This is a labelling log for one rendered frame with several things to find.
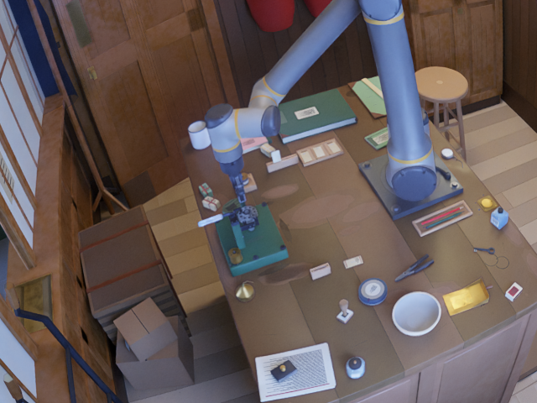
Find red matchbox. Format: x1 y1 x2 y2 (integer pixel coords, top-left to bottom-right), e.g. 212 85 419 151
503 281 524 302

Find white framed window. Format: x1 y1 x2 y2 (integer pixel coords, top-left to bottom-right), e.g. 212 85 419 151
0 0 47 270

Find blue ink bottle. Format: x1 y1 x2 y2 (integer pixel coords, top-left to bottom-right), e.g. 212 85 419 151
490 206 510 230

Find green printed pad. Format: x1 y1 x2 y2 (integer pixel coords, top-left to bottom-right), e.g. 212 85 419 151
363 128 394 150

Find brass cone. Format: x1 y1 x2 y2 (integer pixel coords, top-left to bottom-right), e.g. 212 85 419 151
234 281 258 304

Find black paperweight brass knob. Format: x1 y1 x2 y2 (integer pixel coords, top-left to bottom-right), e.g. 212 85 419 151
269 362 299 383

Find green pencil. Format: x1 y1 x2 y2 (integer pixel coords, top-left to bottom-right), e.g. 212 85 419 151
423 211 466 230

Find wooden handled stamp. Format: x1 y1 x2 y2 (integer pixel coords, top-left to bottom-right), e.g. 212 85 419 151
335 298 354 325

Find white press lever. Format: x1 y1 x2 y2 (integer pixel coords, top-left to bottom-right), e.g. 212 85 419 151
197 213 227 228

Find wooden counter desk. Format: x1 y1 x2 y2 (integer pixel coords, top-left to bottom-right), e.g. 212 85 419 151
183 81 537 403

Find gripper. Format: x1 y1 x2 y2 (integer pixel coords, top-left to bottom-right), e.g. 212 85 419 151
221 159 251 208

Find blue round tin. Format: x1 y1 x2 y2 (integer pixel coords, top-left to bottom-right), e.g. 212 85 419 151
357 277 389 306

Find green ledger book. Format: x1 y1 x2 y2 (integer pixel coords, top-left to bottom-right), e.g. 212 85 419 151
277 88 359 145

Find round wooden stool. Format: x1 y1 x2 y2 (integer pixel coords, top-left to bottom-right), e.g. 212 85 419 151
414 66 470 159

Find red pencil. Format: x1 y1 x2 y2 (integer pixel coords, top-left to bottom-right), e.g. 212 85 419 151
420 207 462 226

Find wooden panelled cupboard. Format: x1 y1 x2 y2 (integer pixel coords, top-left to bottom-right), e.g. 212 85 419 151
408 0 505 107

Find wooden ruler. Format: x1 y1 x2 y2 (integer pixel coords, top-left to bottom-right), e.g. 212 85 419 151
362 76 384 102

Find white bowl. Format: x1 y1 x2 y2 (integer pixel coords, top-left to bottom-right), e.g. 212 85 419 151
391 290 443 338

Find white printed paper sheet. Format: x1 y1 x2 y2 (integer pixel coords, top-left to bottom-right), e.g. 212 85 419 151
254 342 338 403

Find dark ticket nippers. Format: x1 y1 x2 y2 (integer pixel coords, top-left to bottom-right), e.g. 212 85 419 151
394 254 435 284

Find wooden panelled door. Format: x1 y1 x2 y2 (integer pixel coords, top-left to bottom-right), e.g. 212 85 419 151
50 0 242 198

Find blue handrail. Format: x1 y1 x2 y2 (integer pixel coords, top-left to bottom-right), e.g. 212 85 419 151
13 307 123 403

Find green dating press body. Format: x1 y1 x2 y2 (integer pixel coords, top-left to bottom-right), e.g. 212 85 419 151
215 200 291 278

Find open cardboard box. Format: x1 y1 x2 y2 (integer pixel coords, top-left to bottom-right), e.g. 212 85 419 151
114 314 196 390

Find white mug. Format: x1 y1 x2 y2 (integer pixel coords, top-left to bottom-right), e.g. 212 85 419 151
187 119 211 150

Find closed cardboard box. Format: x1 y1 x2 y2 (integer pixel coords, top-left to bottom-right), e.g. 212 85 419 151
112 296 180 363

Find wooden three-part ticket tray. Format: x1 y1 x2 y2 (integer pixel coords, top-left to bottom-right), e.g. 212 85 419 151
295 139 343 168

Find wooden pencil tray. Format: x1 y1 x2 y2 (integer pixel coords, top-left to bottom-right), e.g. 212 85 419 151
411 200 474 238

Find green folder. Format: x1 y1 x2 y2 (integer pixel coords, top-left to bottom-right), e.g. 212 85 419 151
347 76 388 121

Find red fire bucket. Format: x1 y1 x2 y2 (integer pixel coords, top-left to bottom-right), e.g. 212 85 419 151
303 0 333 18
244 0 295 34

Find dark blue base plate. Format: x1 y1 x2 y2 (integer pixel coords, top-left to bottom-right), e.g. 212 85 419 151
358 152 465 222

